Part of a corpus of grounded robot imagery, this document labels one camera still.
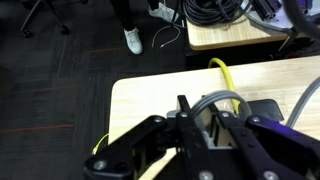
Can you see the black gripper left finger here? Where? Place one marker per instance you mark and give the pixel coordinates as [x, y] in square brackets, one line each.
[140, 136]

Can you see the black trouser leg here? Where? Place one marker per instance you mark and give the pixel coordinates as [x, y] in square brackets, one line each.
[121, 13]

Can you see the black metal bar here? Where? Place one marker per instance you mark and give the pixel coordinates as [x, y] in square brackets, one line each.
[266, 8]

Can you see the yellow power strip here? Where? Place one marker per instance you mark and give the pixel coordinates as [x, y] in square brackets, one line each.
[266, 108]

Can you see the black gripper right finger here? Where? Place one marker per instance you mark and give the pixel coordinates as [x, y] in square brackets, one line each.
[276, 143]

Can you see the black chair base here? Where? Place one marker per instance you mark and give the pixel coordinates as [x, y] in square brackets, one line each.
[43, 16]

